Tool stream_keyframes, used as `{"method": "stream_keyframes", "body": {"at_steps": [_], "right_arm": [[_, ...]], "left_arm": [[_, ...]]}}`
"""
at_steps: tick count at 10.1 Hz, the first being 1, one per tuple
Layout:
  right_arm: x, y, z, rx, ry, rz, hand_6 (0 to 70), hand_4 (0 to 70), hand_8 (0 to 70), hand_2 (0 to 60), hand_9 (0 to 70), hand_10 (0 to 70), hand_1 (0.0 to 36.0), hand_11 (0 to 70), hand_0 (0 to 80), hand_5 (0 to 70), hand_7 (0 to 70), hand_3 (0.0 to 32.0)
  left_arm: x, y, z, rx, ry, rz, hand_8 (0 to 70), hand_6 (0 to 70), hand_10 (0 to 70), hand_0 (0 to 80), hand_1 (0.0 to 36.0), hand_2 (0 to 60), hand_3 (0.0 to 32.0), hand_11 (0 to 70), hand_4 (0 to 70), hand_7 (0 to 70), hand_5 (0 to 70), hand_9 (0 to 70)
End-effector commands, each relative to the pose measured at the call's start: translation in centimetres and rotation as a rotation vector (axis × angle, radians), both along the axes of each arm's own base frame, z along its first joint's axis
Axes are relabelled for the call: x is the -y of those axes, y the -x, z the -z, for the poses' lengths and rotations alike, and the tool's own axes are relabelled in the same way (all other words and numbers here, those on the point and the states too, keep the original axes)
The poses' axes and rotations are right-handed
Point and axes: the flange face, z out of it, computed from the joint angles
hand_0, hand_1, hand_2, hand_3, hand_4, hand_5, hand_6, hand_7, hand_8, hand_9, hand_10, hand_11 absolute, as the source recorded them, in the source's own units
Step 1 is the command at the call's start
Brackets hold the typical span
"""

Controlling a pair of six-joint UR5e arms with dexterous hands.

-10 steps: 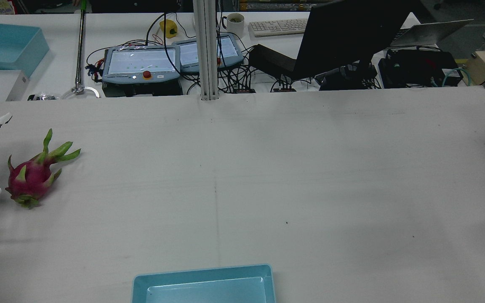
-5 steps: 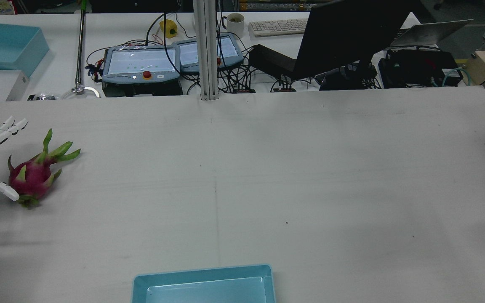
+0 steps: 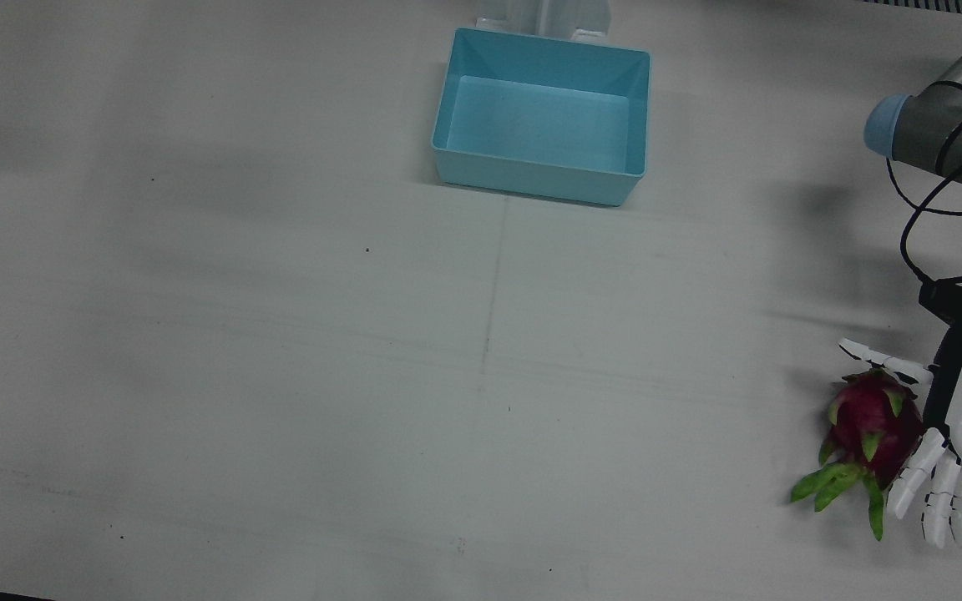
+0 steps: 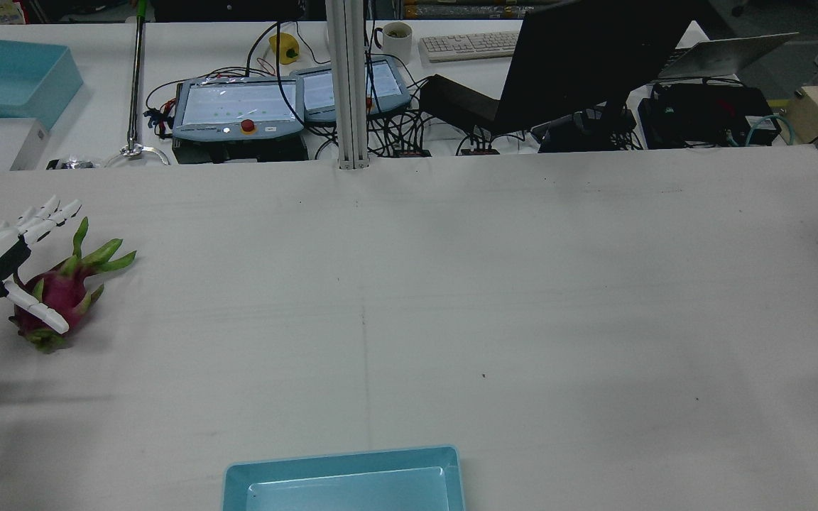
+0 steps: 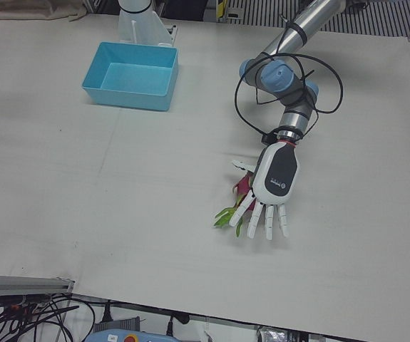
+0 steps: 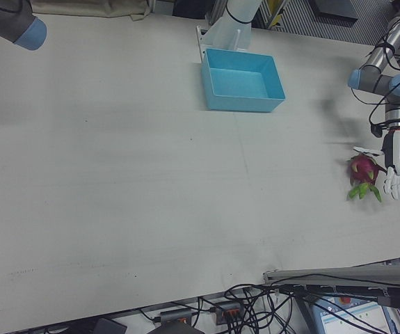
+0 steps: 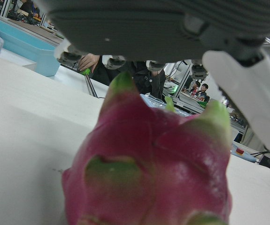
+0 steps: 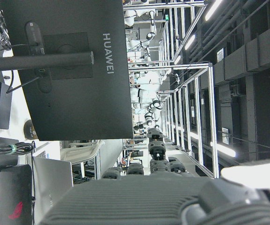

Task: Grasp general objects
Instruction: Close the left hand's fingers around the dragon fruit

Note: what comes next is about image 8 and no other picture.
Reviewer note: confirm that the black docking box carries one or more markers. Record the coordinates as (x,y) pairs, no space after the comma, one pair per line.
(2,105)

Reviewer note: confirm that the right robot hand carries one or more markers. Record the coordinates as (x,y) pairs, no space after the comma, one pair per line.
(137,201)

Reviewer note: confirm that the black flat case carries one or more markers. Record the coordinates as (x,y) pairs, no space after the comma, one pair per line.
(1,162)

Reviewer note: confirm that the white humanoid robot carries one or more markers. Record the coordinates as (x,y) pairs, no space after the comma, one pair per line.
(146,93)
(151,28)

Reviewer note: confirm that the black ceiling duct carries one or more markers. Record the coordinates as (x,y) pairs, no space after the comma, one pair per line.
(254,54)

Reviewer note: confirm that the long ceiling light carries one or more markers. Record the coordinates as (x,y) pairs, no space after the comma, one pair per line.
(213,9)
(224,150)
(190,42)

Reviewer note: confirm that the silver laptop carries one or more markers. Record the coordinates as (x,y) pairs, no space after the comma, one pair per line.
(55,178)

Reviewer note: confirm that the black computer with red logo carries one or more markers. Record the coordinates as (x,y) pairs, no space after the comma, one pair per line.
(15,187)

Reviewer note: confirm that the black Huawei monitor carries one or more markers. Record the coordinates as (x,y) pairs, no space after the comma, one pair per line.
(78,100)

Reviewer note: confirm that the white plastic chair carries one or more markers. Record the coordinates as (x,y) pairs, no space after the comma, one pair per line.
(83,152)

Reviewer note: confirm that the aluminium frame cage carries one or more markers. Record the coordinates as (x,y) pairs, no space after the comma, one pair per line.
(192,14)
(211,105)

